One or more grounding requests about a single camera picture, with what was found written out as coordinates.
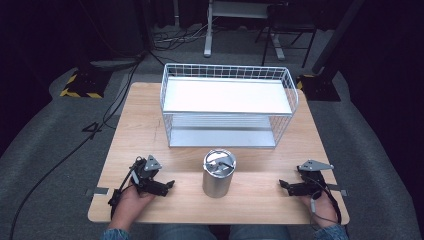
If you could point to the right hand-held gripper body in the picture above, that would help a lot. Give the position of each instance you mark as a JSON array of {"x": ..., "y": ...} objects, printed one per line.
[{"x": 311, "y": 181}]

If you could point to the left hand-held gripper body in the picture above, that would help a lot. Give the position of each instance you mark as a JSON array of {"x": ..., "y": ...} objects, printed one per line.
[{"x": 146, "y": 175}]

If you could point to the silver metal canister with lid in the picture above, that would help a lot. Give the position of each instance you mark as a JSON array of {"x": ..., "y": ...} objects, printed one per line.
[{"x": 218, "y": 176}]

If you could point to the person's right hand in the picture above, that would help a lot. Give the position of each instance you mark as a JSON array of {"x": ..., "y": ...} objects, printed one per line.
[{"x": 321, "y": 210}]

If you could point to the person's left hand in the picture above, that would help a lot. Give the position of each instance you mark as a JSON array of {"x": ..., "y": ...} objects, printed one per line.
[{"x": 128, "y": 206}]

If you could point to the grey tape strip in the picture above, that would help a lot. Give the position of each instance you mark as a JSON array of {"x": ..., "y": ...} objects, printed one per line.
[
  {"x": 98, "y": 191},
  {"x": 338, "y": 190}
]

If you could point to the person's left leg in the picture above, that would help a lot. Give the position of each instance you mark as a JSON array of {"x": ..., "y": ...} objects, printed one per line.
[{"x": 181, "y": 232}]

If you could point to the person's leg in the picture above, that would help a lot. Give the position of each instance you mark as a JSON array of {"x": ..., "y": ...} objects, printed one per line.
[
  {"x": 260, "y": 232},
  {"x": 181, "y": 232}
]

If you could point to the person's right leg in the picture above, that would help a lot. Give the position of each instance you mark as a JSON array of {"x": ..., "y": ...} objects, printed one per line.
[{"x": 260, "y": 232}]

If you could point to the black stand base striped tape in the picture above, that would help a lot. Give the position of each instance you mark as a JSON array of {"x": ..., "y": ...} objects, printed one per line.
[
  {"x": 86, "y": 83},
  {"x": 318, "y": 87}
]

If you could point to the dark slanted stand pole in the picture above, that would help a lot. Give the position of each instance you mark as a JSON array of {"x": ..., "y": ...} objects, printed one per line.
[{"x": 336, "y": 36}]

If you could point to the black metal chair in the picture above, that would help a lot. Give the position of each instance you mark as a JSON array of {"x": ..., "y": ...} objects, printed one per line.
[{"x": 290, "y": 23}]

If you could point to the white desk frame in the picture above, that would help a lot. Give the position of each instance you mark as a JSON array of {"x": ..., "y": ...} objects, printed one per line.
[{"x": 233, "y": 10}]

